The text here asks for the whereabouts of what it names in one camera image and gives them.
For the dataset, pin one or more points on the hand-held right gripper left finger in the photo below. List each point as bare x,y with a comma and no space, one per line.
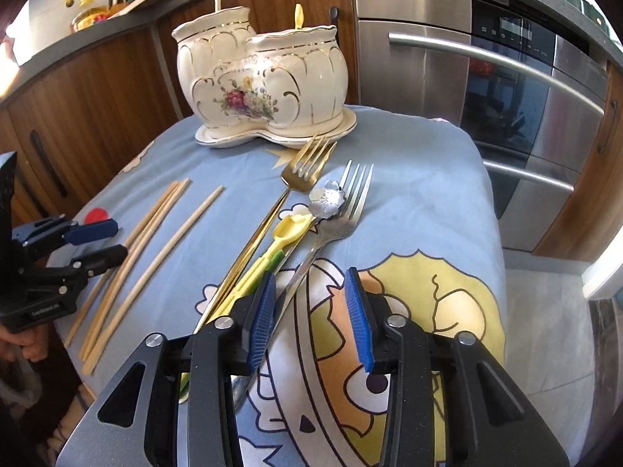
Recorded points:
260,323

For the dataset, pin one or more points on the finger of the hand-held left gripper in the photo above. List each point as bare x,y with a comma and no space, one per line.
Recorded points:
92,232
100,261

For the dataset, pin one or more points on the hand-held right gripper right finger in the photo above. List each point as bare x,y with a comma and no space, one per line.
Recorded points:
360,326

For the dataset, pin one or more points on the wooden chopstick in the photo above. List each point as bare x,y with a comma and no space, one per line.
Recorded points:
194,216
146,219
165,209
155,214

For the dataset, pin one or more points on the green plastic utensil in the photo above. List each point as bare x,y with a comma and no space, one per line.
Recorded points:
274,258

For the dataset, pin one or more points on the yellow plastic spoon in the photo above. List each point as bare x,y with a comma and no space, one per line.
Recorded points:
292,228

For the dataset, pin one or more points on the silver fork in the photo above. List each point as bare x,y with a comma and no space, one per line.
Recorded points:
348,214

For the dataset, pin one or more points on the silver flower spoon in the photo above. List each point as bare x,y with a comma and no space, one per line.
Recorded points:
328,199

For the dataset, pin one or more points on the gold fork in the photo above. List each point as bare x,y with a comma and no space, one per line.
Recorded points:
297,175

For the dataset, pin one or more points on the white floral ceramic utensil holder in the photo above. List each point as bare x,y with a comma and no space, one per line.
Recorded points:
272,73

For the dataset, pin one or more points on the person's left hand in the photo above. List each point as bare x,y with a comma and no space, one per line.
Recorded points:
29,348

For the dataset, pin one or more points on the beige plaid blanket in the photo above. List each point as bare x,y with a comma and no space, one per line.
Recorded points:
68,416

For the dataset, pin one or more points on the blue cartoon printed cloth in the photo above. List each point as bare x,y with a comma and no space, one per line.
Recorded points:
413,204

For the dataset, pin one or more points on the white ceramic tray gold rim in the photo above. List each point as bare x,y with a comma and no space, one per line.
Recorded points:
292,137

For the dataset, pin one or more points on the grey kitchen countertop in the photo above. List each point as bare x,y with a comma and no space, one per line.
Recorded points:
121,22

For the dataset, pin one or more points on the yellow bowl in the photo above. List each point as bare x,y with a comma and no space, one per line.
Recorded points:
90,18

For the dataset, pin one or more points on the wooden side cabinet panel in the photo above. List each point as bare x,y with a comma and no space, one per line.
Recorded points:
584,194

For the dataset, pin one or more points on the stainless steel oven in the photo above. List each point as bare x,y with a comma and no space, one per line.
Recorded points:
511,82

